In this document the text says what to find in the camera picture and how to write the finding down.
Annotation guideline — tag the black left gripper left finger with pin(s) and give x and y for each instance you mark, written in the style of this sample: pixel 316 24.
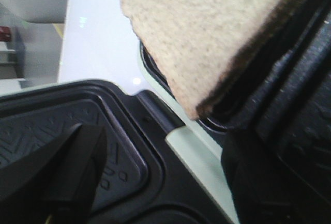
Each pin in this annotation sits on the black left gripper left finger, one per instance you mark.
pixel 56 183

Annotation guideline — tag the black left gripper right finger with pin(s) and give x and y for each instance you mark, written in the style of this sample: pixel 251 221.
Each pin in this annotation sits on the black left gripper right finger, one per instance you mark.
pixel 278 168

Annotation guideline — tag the breakfast maker hinged lid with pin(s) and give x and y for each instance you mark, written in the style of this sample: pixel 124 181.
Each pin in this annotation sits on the breakfast maker hinged lid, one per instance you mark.
pixel 143 180

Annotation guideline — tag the bread slice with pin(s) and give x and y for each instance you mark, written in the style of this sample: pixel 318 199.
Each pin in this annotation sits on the bread slice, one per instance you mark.
pixel 203 46

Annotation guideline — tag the mint green breakfast maker base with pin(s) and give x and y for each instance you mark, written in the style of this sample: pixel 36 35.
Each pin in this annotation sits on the mint green breakfast maker base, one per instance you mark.
pixel 196 149

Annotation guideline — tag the red bin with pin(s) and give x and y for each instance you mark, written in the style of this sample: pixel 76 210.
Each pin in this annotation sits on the red bin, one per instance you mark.
pixel 5 34

